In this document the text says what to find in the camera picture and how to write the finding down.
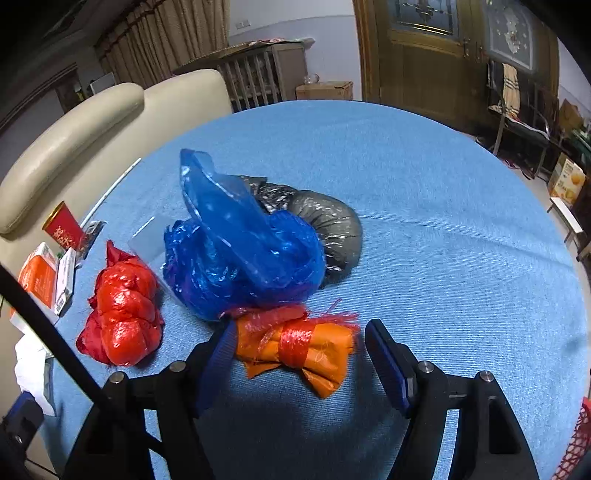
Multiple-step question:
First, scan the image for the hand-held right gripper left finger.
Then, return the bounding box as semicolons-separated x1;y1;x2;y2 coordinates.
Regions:
62;318;241;480

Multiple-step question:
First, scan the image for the beige leather sofa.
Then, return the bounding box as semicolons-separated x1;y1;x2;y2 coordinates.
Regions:
0;69;234;278

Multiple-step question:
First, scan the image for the blue cloth cover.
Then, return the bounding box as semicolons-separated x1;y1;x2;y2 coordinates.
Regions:
39;100;591;480

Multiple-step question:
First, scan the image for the clear plastic sheet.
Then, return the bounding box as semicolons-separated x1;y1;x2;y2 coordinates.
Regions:
129;217;171;273

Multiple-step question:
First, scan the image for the orange printed carton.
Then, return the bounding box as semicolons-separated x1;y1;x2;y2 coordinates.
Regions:
547;152;587;206

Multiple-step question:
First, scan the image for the beige striped scarf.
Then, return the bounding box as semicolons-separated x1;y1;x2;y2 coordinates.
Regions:
501;62;520;118

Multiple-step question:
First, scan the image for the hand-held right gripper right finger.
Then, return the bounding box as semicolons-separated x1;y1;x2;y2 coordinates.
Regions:
365;318;539;480

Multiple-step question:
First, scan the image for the red plastic basket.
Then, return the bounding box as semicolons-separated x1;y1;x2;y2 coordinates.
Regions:
551;397;591;480

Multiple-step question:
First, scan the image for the beige curtain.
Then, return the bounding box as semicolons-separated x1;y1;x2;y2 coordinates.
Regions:
95;0;232;88

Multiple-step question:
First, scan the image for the blue plastic bag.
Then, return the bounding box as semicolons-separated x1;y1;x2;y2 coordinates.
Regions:
163;148;327;321

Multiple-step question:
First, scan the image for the wooden slatted cabinet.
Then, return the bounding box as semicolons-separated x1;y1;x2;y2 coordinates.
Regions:
173;41;308;114

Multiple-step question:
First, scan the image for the brown cardboard box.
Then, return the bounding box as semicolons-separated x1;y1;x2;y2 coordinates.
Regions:
295;80;354;101

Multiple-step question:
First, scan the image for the black plastic bag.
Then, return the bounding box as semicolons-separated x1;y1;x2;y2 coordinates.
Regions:
238;174;363;289

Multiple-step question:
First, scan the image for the metal frame black chair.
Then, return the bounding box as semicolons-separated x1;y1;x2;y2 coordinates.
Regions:
485;60;555;178

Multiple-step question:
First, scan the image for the white crumpled paper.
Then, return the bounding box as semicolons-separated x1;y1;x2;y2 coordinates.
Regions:
14;332;58;414

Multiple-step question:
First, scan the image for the orange white carton box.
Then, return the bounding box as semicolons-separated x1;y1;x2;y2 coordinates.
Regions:
10;241;61;324

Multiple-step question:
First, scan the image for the wooden glass double door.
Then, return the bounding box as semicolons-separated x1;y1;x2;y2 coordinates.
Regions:
353;0;559;134

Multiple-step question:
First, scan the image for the red plastic bag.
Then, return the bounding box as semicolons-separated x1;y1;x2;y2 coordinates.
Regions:
76;240;166;367

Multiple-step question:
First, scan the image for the orange plastic bag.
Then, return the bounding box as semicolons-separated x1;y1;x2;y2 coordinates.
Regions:
221;300;361;400

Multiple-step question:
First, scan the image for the slim white box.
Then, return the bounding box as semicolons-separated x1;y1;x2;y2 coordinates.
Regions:
54;248;77;317

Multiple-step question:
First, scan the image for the thin white stick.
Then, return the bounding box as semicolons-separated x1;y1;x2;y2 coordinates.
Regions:
81;158;141;227

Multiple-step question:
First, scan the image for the black cable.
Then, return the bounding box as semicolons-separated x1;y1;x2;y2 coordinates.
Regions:
0;265;155;455

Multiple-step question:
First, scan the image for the small white stool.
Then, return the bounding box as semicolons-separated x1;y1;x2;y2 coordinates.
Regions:
549;196;585;245

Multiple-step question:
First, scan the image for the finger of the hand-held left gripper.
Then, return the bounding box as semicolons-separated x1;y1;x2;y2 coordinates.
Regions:
0;392;44;480

